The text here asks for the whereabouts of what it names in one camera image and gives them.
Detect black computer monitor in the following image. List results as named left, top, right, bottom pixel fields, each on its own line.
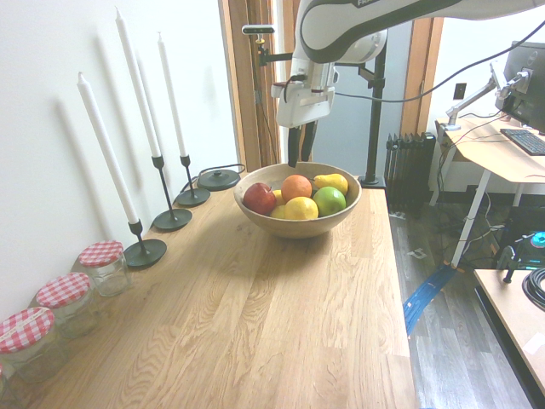
left=493, top=40, right=545, bottom=129

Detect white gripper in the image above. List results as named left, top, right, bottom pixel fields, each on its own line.
left=276, top=86, right=336, bottom=169

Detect black pole camera stand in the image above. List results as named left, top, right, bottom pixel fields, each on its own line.
left=255, top=29, right=389, bottom=189

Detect black stereo camera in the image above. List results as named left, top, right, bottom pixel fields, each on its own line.
left=241, top=24, right=276, bottom=37

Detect wooden table black frame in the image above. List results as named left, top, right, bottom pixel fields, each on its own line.
left=473, top=267, right=545, bottom=395

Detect short white taper candle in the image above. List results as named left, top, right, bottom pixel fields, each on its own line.
left=76, top=71, right=141, bottom=226

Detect glass jar red checkered lid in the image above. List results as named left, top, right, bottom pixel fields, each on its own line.
left=36, top=272, right=98, bottom=340
left=77, top=240, right=132, bottom=298

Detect tall white taper candle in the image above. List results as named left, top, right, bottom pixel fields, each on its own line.
left=114, top=6, right=163, bottom=158

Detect yellow pear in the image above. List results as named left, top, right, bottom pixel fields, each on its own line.
left=313, top=173, right=349, bottom=196

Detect wooden door frame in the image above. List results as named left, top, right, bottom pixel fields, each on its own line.
left=218, top=0, right=445, bottom=171

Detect wooden desk white legs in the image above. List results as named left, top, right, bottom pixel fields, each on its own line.
left=433, top=114, right=545, bottom=269

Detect black round appliance base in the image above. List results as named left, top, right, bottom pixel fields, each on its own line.
left=198, top=169, right=242, bottom=191

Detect blue floor strip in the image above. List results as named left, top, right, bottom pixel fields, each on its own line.
left=402, top=264, right=460, bottom=340

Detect black clamp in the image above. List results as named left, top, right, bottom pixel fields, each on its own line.
left=502, top=245, right=530, bottom=285

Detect red apple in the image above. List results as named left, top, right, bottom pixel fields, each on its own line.
left=243, top=182, right=278, bottom=216

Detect black radiator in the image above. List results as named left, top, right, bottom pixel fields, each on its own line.
left=384, top=130, right=439, bottom=213

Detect orange fruit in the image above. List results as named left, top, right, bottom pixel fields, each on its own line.
left=280, top=174, right=313, bottom=202

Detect coiled black cable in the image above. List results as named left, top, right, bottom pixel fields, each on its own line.
left=521, top=267, right=545, bottom=311

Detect green apple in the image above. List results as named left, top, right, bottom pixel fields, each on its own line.
left=313, top=186, right=347, bottom=217

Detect glass jar labelled checkered lid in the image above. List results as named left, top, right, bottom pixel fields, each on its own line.
left=0, top=306, right=67, bottom=383

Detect black candle holder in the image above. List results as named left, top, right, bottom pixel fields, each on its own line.
left=175, top=154, right=211, bottom=209
left=123, top=219, right=168, bottom=270
left=152, top=155, right=192, bottom=233

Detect black keyboard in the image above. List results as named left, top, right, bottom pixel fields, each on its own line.
left=499, top=127, right=545, bottom=157

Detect yellow apple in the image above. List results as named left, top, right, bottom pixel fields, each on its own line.
left=284, top=195, right=319, bottom=222

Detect wooden fruit bowl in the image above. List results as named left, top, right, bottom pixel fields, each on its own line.
left=232, top=161, right=363, bottom=239

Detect medium white taper candle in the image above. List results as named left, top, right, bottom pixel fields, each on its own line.
left=156, top=32, right=188, bottom=158

